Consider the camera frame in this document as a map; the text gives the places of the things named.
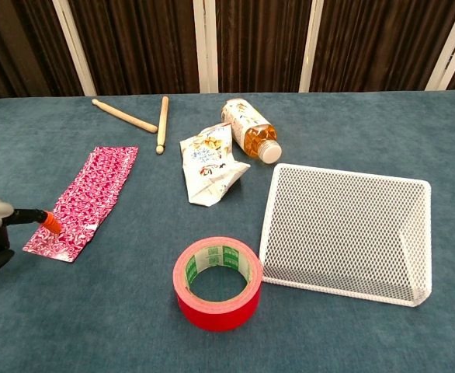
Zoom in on white wire mesh basket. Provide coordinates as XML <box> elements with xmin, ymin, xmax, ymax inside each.
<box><xmin>258</xmin><ymin>162</ymin><xmax>433</xmax><ymax>308</ymax></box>

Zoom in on wooden drumstick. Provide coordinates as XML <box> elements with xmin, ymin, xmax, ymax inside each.
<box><xmin>91</xmin><ymin>98</ymin><xmax>158</xmax><ymax>134</ymax></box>
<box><xmin>155</xmin><ymin>96</ymin><xmax>170</xmax><ymax>155</ymax></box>

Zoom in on red duct tape roll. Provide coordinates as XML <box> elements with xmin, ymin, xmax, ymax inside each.
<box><xmin>172</xmin><ymin>235</ymin><xmax>264</xmax><ymax>333</ymax></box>

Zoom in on crumpled white snack bag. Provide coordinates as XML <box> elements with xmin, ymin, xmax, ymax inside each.
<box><xmin>179</xmin><ymin>122</ymin><xmax>252</xmax><ymax>208</ymax></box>

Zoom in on white frame post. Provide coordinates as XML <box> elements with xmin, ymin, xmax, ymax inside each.
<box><xmin>425</xmin><ymin>0</ymin><xmax>455</xmax><ymax>92</ymax></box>
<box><xmin>51</xmin><ymin>0</ymin><xmax>98</xmax><ymax>97</ymax></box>
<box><xmin>298</xmin><ymin>0</ymin><xmax>326</xmax><ymax>93</ymax></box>
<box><xmin>193</xmin><ymin>0</ymin><xmax>220</xmax><ymax>94</ymax></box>

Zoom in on blue velvet tablecloth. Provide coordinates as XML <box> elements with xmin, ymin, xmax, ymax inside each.
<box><xmin>0</xmin><ymin>89</ymin><xmax>455</xmax><ymax>373</ymax></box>

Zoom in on plastic tea bottle white cap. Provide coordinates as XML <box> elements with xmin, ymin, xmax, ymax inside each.
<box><xmin>221</xmin><ymin>98</ymin><xmax>283</xmax><ymax>165</ymax></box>

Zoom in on dark brown pleated curtain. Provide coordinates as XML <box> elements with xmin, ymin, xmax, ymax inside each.
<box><xmin>0</xmin><ymin>0</ymin><xmax>455</xmax><ymax>100</ymax></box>

